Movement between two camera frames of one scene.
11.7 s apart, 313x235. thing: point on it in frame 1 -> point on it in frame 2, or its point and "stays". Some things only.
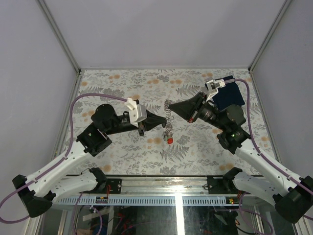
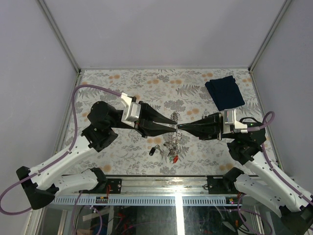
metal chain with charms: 169,119 -> 173,145
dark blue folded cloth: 228,95 stays
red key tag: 170,140 -> 175,158
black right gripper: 189,109 -> 208,128
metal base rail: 170,185 stays
